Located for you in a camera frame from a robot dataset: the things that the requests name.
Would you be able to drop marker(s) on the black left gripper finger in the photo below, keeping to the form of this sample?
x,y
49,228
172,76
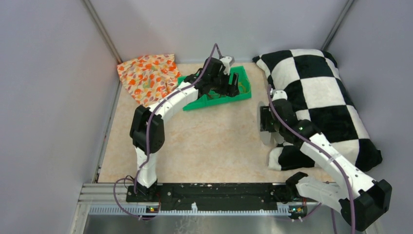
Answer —
x,y
233,87
222,86

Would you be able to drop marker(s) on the white perforated cable spool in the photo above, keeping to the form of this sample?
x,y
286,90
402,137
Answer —
x,y
266,135

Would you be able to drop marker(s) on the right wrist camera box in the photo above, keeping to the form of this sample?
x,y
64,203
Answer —
x,y
279,94

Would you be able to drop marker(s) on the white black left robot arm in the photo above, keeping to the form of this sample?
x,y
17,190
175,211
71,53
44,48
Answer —
x,y
147,129

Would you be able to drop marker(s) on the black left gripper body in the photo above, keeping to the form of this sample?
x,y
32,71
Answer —
x,y
214,81

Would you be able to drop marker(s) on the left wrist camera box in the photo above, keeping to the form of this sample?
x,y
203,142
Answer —
x,y
227,61

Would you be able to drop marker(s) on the orange floral cloth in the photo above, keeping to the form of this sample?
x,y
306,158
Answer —
x,y
149,78

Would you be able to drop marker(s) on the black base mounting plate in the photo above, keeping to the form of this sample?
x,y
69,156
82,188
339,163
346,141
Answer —
x,y
221,197

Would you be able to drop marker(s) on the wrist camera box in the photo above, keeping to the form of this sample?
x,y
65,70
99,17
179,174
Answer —
x,y
279,94
227,61

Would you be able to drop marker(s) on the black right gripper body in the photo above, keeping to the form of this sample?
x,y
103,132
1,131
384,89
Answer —
x,y
275,123

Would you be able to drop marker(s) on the black white checkered pillow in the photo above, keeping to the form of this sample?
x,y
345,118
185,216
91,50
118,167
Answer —
x,y
310,78

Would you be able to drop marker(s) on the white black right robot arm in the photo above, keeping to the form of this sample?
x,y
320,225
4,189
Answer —
x,y
338,168

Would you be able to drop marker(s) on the aluminium front rail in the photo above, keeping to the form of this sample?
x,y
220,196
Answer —
x,y
102,209

